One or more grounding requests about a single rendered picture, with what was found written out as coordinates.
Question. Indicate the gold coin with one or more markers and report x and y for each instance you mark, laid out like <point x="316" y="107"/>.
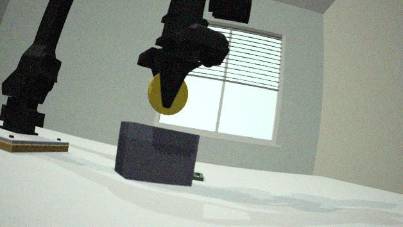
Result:
<point x="154" y="97"/>

